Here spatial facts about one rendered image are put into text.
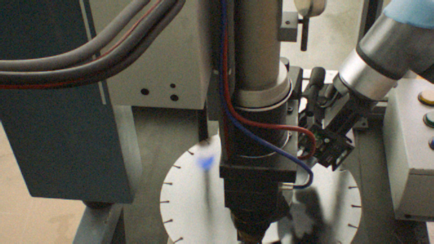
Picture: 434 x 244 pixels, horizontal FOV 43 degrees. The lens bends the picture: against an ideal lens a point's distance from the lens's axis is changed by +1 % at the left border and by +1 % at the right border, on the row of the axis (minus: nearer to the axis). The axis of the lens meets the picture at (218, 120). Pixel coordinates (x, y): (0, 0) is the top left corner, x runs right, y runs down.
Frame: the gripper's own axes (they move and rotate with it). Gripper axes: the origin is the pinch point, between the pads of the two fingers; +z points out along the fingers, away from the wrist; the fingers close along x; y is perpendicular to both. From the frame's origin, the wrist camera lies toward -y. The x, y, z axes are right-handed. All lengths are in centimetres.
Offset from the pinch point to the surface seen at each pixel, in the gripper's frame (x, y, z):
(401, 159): 24.9, -20.1, -3.6
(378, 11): 7.8, -37.2, -22.0
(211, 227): -6.5, 8.5, 10.0
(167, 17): -27, 51, -35
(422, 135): 25.6, -22.1, -9.5
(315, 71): -8.1, 8.2, -20.9
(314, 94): -7.3, 11.4, -19.4
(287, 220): 3.5, 6.0, 3.7
